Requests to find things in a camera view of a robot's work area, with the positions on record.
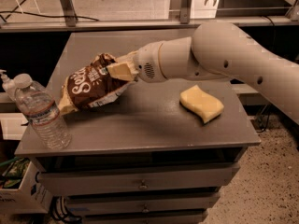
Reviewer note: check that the brown chip bag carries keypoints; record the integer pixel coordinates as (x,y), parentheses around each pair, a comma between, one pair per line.
(91,86)

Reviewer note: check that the white cardboard box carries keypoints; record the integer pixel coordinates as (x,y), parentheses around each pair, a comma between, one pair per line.
(20,192)

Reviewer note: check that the grey drawer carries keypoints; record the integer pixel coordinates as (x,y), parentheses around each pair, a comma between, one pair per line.
(139,179)
(143,203)
(194,216)

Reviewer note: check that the top grey drawer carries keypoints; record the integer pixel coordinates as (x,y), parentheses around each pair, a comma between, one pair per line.
(139,179)

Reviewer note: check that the middle grey drawer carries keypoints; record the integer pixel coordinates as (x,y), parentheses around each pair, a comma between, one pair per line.
(143,203)

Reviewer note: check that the white pump dispenser bottle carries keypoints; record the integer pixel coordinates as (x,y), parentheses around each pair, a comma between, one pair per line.
(8,85)

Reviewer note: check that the grey drawer cabinet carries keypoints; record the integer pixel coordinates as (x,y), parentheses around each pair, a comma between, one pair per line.
(147,127)

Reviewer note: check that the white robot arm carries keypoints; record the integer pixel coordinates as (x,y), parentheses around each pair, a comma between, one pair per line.
(216,50)

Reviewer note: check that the clear plastic water bottle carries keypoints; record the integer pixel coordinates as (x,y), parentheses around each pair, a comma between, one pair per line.
(41,111)

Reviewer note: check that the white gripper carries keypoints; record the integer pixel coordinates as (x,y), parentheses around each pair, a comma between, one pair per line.
(147,62)

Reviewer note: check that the yellow sponge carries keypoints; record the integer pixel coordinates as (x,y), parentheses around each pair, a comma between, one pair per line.
(204,105)

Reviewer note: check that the bottom grey drawer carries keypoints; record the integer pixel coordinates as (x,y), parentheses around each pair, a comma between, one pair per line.
(194,216)

